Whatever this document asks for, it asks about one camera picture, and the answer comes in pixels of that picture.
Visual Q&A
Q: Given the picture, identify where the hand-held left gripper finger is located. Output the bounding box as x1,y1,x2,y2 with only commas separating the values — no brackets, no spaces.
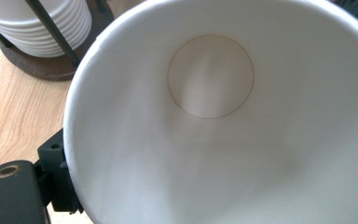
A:
36,127,85,216

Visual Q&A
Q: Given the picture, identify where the black wire cup holder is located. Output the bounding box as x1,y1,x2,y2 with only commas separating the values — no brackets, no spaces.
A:
0,0,117,82

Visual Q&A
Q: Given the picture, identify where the stack of white cups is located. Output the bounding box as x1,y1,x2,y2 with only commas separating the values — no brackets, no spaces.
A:
0,0,93,59

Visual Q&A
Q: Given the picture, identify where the white paper cup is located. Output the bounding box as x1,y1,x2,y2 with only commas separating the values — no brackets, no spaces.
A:
62,0,358,224

